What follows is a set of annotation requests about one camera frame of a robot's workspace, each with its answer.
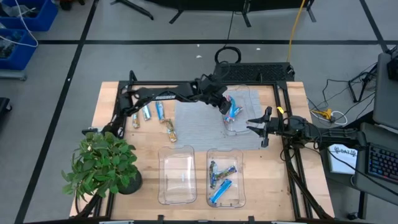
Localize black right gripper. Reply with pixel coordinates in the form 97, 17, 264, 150
246, 106, 285, 148

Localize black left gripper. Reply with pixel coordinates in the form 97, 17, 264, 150
203, 80, 234, 115

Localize clear plastic bin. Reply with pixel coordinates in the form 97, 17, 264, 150
157, 144, 198, 205
222, 85, 253, 137
206, 147, 246, 208

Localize dark blue green granola bar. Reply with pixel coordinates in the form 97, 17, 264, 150
216, 165, 238, 180
209, 160, 218, 189

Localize snack bars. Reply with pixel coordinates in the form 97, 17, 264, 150
165, 118, 178, 143

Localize light blue granola bar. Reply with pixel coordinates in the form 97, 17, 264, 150
208, 178, 233, 203

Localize grey woven mat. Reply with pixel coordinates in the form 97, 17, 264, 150
174, 88, 269, 151

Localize yellow power plug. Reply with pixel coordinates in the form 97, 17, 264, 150
312, 108, 333, 121

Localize white paper sheet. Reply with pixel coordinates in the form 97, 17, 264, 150
328, 142, 359, 175

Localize black floor stand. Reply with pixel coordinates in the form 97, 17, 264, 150
348, 63, 379, 103

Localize black panel on stands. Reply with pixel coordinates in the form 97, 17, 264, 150
110, 0, 317, 29

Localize grey desk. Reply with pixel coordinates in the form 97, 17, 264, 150
353, 121, 398, 207

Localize black plant pot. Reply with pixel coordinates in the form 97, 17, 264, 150
116, 169, 144, 195

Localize grey desk panel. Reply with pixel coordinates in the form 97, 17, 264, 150
372, 52, 398, 131

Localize black backlit keyboard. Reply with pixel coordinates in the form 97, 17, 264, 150
366, 142, 398, 185

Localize green leafy plant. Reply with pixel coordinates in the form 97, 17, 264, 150
61, 131, 139, 203

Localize black device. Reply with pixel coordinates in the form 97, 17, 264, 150
386, 46, 398, 82

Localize blue storage bin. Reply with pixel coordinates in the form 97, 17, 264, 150
0, 0, 59, 32
0, 28, 39, 71

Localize grey platform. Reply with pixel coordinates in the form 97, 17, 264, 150
0, 68, 28, 82

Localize black coiled cable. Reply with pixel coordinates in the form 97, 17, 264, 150
213, 11, 243, 65

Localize black aluminium table frame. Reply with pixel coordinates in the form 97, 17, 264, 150
70, 70, 335, 224

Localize yellow cable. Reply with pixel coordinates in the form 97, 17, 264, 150
285, 0, 307, 63

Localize white cable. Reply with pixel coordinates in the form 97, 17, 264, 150
0, 0, 39, 48

